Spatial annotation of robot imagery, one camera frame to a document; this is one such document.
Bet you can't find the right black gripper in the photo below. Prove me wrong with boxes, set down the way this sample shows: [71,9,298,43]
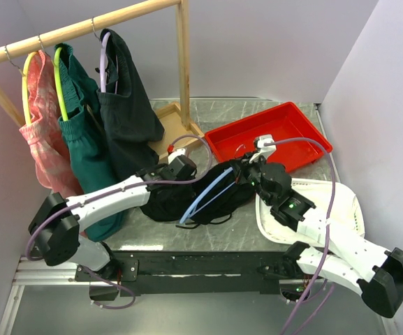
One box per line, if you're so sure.
[230,150,274,207]

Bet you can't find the light blue hanger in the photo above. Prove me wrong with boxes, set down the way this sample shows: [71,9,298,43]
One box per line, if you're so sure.
[178,158,254,229]

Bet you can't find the black shorts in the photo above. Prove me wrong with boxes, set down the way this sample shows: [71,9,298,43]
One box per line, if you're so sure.
[140,158,258,229]

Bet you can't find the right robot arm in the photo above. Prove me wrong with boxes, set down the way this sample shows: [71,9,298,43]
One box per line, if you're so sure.
[239,155,403,318]

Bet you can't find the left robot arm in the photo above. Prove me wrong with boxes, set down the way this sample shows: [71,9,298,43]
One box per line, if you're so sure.
[28,154,196,281]

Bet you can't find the dark green shorts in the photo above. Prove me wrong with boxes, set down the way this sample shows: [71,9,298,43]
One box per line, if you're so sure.
[97,29,164,181]

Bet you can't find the teal green shorts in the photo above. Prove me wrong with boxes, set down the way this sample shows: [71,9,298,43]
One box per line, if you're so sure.
[54,43,126,243]

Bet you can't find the lilac hanger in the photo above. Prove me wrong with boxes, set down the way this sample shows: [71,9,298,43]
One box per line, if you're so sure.
[99,32,111,93]

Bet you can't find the pink patterned shorts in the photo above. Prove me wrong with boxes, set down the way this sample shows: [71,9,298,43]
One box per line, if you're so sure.
[20,51,84,198]

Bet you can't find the lime green hanger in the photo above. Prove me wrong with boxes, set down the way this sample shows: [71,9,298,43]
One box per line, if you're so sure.
[53,47,68,121]

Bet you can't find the yellow hanger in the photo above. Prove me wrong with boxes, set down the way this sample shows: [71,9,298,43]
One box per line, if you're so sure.
[22,52,38,125]

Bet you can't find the red plastic tray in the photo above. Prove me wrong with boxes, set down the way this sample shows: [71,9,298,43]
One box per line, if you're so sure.
[205,102,332,172]

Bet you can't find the wooden clothes rack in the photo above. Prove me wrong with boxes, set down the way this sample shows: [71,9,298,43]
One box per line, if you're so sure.
[0,1,204,161]

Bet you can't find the white perforated laundry basket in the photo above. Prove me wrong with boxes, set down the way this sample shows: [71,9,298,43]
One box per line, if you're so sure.
[255,178,365,247]

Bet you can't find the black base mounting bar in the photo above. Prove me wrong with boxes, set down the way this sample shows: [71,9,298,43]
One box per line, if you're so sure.
[74,249,325,298]

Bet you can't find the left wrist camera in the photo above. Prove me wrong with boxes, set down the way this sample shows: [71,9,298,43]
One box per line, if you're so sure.
[167,144,187,164]

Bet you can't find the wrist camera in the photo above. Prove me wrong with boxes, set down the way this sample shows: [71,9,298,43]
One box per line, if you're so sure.
[167,144,187,164]
[249,134,277,163]

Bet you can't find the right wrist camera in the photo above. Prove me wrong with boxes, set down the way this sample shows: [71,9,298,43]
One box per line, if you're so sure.
[249,134,277,163]

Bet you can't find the aluminium rail frame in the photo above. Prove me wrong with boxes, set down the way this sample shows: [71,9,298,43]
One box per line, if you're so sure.
[0,254,401,335]

